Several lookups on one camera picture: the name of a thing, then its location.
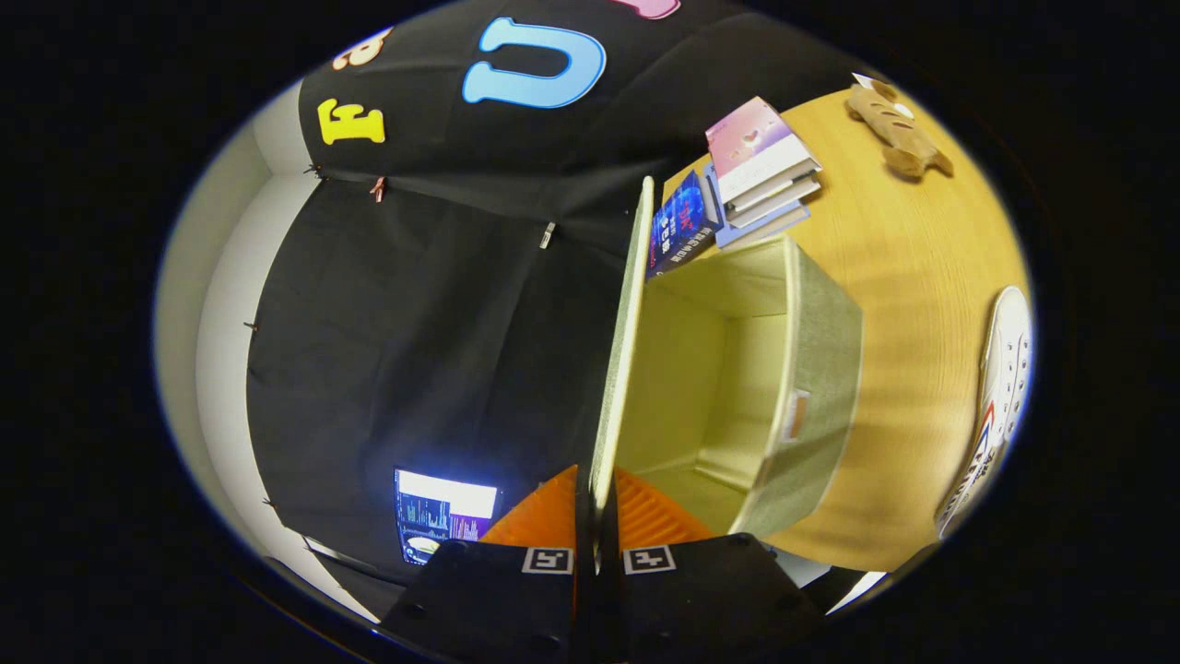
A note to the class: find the pink cloth clip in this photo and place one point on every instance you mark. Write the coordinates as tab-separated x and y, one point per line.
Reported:
378	189

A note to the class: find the brown plush toy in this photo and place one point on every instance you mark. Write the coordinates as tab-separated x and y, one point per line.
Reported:
899	129

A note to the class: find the green fabric storage box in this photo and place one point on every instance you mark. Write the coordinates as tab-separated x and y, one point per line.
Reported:
811	369

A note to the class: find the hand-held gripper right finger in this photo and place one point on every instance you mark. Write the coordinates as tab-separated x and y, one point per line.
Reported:
608	590

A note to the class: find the white cloth clip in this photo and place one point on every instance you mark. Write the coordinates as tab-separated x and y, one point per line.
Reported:
548	235

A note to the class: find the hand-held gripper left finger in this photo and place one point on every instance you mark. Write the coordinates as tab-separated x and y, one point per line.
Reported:
584	590

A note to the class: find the white paperback book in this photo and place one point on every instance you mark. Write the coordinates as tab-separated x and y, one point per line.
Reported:
774	201

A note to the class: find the dark blue cover book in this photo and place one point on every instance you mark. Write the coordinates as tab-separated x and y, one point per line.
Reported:
682	226

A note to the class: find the white striped canvas shoe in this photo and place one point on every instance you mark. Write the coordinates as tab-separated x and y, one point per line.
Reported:
1005	369

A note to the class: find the pink cover book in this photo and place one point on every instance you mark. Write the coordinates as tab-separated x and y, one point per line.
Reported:
751	138

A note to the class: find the pale blue book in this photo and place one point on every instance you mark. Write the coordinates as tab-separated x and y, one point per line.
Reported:
765	231

